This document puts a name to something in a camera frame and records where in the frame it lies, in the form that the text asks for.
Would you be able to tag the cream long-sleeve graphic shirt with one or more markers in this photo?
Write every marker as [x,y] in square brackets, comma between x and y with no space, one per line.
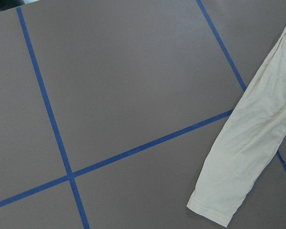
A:
[247,142]

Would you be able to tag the blue tape line lengthwise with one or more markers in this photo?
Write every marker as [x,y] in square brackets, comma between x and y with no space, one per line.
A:
[65,160]

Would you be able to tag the blue tape line crosswise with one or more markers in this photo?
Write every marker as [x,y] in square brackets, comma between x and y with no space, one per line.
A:
[112,159]

